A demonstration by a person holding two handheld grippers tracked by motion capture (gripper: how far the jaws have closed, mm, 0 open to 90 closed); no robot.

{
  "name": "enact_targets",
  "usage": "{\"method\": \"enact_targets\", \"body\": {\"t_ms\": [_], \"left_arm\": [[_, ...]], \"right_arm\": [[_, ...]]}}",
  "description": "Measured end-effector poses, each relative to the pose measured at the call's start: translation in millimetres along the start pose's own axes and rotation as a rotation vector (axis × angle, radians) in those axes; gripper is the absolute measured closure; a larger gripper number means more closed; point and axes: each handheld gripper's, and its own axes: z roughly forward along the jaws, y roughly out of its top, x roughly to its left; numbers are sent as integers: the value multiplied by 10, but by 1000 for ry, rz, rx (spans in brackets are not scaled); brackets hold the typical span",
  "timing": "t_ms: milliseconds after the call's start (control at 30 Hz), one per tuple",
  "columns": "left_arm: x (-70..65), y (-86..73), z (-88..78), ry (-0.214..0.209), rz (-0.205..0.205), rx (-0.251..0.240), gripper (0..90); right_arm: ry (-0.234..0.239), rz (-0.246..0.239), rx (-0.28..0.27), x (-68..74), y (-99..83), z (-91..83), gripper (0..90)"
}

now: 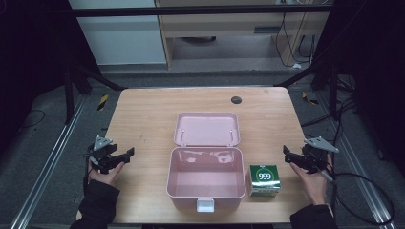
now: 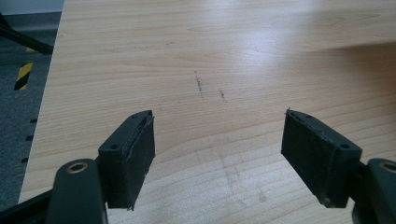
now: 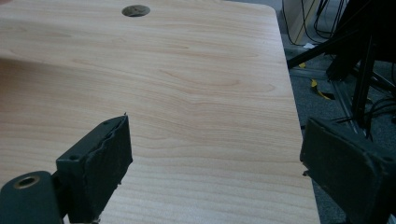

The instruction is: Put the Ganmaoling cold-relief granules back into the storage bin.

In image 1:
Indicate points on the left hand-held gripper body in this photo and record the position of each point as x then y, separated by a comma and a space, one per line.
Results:
102, 149

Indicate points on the green and white carton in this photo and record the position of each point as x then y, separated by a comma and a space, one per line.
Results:
264, 179

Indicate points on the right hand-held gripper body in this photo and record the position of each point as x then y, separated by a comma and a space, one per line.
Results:
315, 157

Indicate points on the white plug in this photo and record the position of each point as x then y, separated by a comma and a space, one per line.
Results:
296, 66

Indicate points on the yellow and black floor tape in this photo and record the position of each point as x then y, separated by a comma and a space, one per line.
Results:
309, 98
102, 101

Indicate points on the dark round table grommet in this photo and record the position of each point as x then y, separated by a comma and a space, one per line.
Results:
236, 100

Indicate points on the light wooden desk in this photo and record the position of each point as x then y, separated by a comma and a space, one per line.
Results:
223, 24

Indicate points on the black horizontal frame bar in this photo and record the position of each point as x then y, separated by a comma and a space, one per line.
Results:
191, 11

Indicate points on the black curtain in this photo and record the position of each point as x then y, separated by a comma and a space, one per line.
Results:
28, 63
372, 63

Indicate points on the black metal stand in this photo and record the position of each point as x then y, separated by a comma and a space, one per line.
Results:
332, 92
70, 95

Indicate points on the pink plastic storage box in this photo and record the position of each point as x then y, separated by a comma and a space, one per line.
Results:
206, 178

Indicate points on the person's right hand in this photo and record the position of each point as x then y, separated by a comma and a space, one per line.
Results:
315, 187

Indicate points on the person's left hand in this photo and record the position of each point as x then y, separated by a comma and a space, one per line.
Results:
106, 178

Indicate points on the aluminium floor rail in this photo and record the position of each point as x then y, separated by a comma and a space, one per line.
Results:
47, 162
359, 178

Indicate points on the white cabinet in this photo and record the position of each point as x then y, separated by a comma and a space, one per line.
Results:
121, 38

